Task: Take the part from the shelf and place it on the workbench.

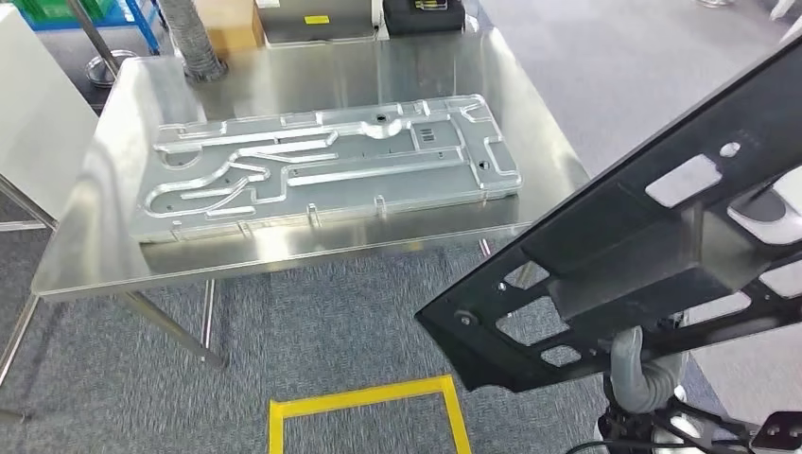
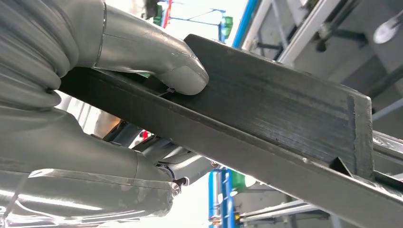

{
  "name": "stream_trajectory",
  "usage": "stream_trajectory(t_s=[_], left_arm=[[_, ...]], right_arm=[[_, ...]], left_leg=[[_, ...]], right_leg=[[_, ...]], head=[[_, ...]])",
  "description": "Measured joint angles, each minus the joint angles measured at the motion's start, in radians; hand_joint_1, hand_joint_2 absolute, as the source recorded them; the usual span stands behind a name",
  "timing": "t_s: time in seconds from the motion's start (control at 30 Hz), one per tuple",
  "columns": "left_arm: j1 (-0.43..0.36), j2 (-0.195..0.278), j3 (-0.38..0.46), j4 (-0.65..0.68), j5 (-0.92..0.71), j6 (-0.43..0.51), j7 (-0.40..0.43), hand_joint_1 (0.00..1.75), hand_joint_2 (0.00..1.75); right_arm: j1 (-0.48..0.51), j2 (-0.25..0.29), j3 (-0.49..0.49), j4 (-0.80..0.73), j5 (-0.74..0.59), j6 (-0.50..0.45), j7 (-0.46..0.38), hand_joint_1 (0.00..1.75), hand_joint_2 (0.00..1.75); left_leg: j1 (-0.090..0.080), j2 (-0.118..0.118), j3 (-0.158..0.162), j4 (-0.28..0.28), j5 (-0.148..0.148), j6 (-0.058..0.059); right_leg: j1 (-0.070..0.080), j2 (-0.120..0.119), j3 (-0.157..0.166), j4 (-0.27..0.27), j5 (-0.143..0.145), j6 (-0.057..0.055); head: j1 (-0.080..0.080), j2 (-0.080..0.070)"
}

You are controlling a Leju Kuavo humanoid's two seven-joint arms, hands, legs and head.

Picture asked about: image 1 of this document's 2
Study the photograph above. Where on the black plastic panel part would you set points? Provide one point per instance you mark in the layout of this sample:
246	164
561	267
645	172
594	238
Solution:
626	250

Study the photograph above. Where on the green plastic crate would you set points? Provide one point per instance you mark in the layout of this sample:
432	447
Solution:
56	7

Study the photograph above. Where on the stainless steel workbench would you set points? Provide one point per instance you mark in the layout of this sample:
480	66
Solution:
113	188

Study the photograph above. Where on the chrome stanchion with round base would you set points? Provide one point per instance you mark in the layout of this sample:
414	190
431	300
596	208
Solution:
109	69

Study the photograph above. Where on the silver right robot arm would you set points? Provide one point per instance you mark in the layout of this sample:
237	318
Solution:
664	382

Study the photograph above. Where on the machined aluminium fixture plate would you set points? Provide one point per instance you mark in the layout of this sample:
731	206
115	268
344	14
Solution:
376	163

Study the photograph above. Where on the brown cardboard box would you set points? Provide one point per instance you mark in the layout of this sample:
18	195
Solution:
241	28

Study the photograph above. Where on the pale wrist camera with bracket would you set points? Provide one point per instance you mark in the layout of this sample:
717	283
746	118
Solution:
777	432

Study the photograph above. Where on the white flat panel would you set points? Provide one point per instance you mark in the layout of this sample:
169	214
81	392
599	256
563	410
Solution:
44	113

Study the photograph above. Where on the blue metal cart frame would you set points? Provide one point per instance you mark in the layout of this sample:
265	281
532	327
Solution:
141	25

